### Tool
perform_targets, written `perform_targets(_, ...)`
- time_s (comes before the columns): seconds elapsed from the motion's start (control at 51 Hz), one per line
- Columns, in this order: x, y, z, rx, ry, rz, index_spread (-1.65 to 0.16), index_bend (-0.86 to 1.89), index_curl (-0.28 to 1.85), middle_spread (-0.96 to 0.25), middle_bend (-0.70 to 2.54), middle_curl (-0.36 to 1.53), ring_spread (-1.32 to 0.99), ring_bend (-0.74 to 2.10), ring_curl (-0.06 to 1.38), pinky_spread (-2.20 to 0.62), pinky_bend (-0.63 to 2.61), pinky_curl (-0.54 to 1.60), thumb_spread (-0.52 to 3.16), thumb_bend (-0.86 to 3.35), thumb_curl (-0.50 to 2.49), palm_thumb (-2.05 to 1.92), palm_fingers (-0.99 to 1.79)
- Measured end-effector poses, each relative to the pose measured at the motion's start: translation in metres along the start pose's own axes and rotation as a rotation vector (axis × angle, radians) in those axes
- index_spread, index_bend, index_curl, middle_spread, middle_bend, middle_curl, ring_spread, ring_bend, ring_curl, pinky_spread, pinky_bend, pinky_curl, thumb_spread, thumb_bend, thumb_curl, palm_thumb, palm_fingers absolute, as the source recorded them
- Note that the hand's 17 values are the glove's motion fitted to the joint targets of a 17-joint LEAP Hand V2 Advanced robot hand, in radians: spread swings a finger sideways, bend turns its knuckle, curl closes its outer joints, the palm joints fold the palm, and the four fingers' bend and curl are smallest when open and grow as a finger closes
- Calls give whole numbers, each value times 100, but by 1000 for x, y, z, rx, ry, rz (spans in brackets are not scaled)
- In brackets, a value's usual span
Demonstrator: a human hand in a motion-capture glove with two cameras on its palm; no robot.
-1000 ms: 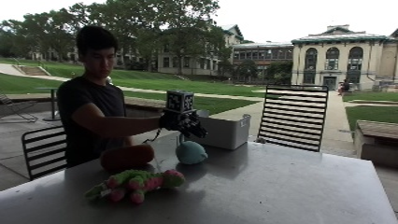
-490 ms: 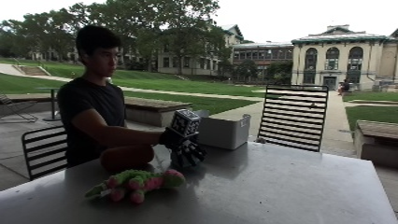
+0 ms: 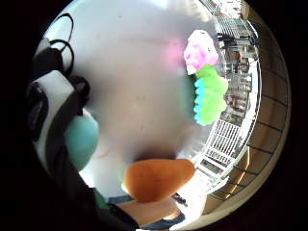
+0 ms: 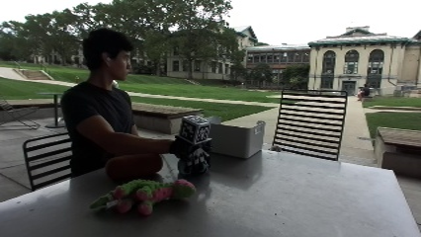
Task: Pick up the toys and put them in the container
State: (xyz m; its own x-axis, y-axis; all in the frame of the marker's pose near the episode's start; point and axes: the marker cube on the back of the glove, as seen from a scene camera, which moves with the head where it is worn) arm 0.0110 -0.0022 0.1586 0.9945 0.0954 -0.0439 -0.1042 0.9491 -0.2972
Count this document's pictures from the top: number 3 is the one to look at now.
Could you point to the teal round soft toy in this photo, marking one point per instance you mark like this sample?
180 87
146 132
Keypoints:
82 138

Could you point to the orange carrot soft toy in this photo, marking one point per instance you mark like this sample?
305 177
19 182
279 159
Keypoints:
157 179

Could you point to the pink green caterpillar soft toy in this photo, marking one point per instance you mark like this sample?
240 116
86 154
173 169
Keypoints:
208 86

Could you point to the white metal railing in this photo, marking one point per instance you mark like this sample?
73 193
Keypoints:
224 144

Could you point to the city buildings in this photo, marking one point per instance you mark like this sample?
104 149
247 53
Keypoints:
237 64

